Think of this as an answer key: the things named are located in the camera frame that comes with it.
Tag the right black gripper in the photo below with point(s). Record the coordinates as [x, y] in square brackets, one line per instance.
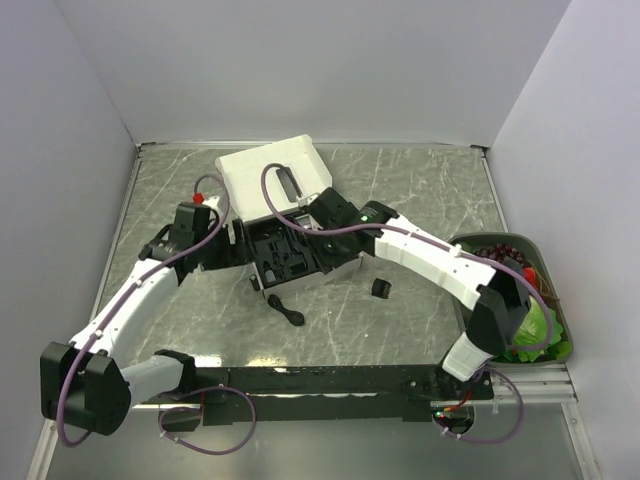
[326, 261]

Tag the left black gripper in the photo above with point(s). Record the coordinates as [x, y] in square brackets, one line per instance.
[233, 254]

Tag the black comb attachment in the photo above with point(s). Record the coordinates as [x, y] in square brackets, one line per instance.
[381, 288]

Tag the white hair clipper kit box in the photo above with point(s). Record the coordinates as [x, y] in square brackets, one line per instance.
[294, 172]

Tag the small black cylinder battery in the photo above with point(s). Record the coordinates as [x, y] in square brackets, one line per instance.
[255, 283]

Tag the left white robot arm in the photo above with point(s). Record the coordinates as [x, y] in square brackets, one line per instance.
[82, 382]

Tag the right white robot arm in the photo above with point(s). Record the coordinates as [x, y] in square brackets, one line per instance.
[497, 303]

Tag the fake dark grapes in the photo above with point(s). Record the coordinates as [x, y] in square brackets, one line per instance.
[500, 252]

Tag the fake green lettuce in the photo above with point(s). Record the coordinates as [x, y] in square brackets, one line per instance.
[533, 331]

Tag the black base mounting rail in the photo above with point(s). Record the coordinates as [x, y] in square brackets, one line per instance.
[407, 392]

